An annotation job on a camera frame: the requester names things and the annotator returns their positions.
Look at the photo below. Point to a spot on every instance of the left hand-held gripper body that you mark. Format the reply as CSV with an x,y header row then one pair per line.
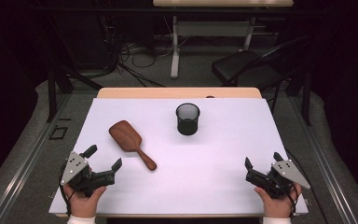
x,y
74,166

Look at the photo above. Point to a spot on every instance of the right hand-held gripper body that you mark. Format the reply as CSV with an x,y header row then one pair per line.
x,y
287,172

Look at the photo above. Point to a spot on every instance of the wooden hairbrush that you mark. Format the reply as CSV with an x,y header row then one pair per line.
x,y
127,135

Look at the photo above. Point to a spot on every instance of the black mesh cup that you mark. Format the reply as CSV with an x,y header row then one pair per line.
x,y
187,127

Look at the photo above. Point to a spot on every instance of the person's right hand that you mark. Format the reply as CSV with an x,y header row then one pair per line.
x,y
278,207

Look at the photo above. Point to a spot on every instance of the person's left hand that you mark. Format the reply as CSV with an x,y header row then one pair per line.
x,y
84,205

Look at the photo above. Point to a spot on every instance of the white board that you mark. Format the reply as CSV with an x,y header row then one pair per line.
x,y
199,174

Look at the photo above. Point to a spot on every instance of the black metal stand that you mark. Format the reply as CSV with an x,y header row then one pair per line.
x,y
52,93

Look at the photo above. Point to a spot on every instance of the wooden table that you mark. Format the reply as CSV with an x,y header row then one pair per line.
x,y
167,92

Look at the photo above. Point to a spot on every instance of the black folding chair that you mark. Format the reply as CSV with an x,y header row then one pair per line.
x,y
248,67

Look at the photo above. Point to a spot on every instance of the white-legged desk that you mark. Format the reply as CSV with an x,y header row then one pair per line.
x,y
213,28

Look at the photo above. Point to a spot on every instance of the metal floor rail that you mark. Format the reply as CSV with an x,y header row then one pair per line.
x,y
323,161
28,161

